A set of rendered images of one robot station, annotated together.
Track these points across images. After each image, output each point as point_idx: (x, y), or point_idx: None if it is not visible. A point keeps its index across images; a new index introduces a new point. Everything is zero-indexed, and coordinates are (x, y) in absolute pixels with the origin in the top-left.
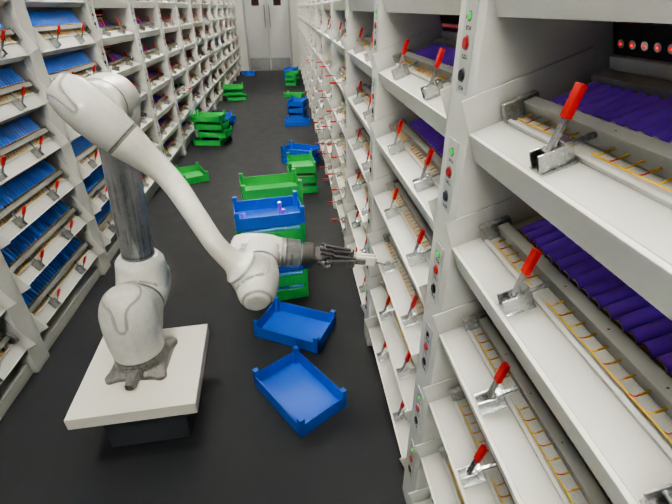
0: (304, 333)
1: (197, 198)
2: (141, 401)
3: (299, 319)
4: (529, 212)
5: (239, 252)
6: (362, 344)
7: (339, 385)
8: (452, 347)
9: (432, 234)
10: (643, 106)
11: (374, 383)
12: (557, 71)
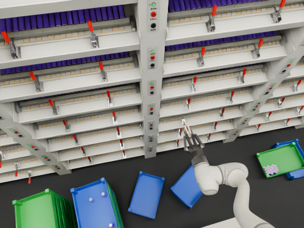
0: (149, 189)
1: (239, 194)
2: None
3: (138, 195)
4: None
5: (239, 175)
6: (154, 159)
7: (182, 167)
8: (274, 95)
9: (220, 91)
10: None
11: (179, 152)
12: None
